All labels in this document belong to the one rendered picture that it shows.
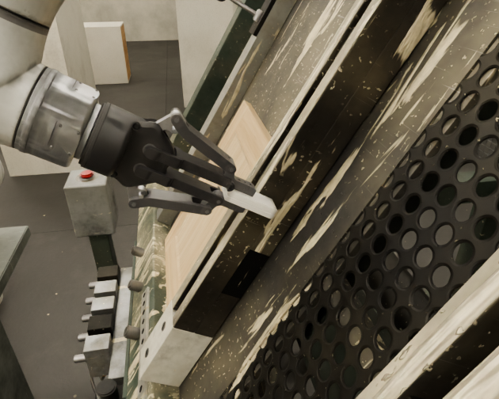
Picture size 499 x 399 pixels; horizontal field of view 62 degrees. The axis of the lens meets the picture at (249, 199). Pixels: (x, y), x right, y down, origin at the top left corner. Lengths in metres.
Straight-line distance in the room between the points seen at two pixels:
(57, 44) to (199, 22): 1.84
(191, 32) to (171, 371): 4.23
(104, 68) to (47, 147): 5.64
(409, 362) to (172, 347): 0.47
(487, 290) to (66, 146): 0.37
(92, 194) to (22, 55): 0.91
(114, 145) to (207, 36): 4.34
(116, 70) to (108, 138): 5.63
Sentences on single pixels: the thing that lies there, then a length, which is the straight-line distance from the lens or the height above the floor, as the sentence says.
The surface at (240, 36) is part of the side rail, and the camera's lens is 1.23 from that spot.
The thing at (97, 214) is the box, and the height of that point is 0.83.
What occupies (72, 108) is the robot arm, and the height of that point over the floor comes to 1.39.
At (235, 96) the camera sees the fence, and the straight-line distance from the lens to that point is 1.01.
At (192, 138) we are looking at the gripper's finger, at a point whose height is 1.34.
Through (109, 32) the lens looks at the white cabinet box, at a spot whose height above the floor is 0.65.
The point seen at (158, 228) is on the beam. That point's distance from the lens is 1.11.
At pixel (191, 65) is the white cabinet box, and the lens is 4.80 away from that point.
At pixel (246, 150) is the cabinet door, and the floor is 1.20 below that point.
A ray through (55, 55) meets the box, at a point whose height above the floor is 0.90.
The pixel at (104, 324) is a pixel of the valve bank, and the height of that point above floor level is 0.76.
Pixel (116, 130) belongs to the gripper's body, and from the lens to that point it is 0.45.
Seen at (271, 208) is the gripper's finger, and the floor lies 1.24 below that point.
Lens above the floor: 1.52
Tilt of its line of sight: 31 degrees down
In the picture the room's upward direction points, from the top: straight up
